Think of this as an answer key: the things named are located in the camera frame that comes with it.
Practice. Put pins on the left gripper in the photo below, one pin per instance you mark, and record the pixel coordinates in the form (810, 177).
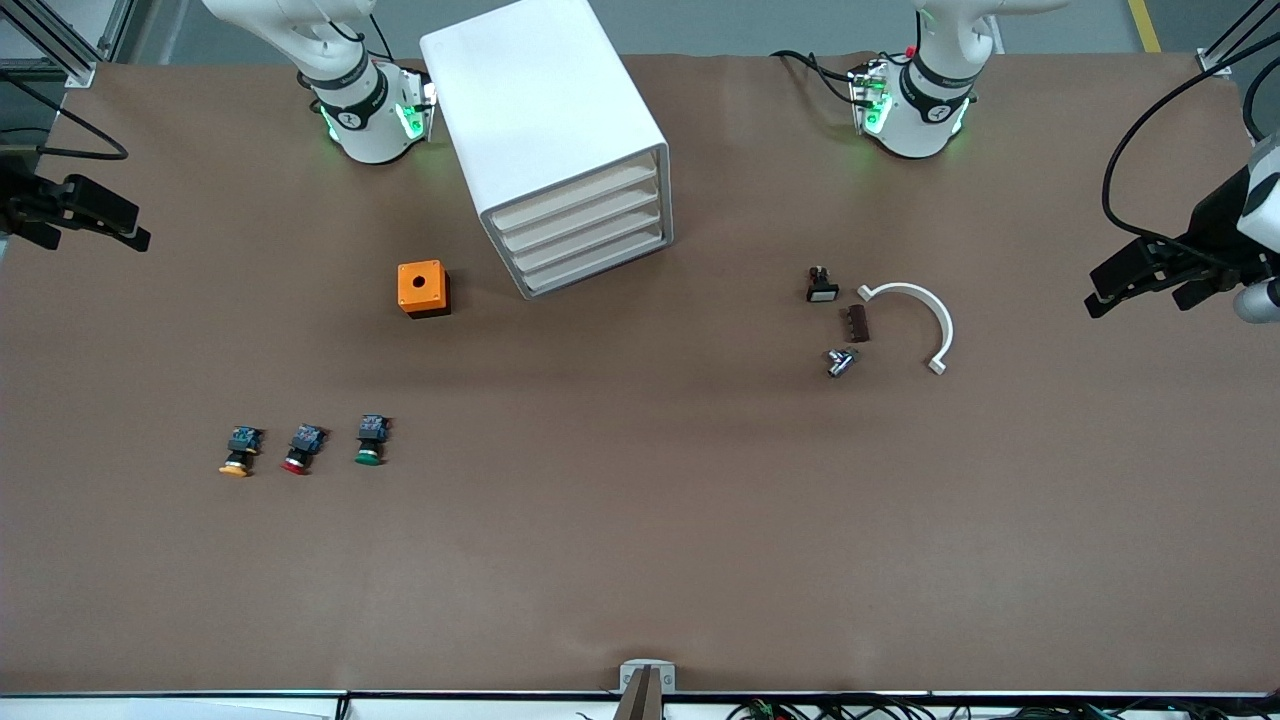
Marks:
(1213, 226)

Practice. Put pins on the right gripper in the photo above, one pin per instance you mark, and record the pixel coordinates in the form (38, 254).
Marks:
(22, 197)

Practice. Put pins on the green mushroom push button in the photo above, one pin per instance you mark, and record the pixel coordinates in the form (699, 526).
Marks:
(371, 440)

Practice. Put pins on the white plastic drawer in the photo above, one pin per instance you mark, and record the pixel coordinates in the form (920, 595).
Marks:
(580, 217)
(575, 198)
(592, 260)
(585, 238)

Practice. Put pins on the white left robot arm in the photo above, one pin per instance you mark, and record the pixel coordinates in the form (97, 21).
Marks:
(925, 120)

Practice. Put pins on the yellow mushroom push button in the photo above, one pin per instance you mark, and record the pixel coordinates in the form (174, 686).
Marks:
(240, 445)

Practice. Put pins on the red mushroom push button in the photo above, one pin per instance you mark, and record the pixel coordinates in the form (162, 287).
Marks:
(303, 445)

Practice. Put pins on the black white-lens push button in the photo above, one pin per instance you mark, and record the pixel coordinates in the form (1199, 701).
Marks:
(822, 292)

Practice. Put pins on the white drawer cabinet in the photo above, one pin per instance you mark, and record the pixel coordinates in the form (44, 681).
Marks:
(540, 100)

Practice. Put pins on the brown terminal block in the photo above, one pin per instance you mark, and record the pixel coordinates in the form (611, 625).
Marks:
(855, 324)

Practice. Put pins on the aluminium frame profile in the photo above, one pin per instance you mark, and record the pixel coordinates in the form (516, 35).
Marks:
(1213, 62)
(75, 70)

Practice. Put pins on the white curved plastic bracket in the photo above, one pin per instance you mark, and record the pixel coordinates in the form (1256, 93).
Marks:
(905, 288)

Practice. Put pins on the small metal selector switch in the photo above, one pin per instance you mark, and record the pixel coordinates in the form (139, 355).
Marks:
(838, 362)

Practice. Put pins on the orange button enclosure box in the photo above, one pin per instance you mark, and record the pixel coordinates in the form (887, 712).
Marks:
(408, 298)

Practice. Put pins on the grey metal table bracket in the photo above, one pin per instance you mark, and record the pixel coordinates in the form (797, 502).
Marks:
(647, 668)

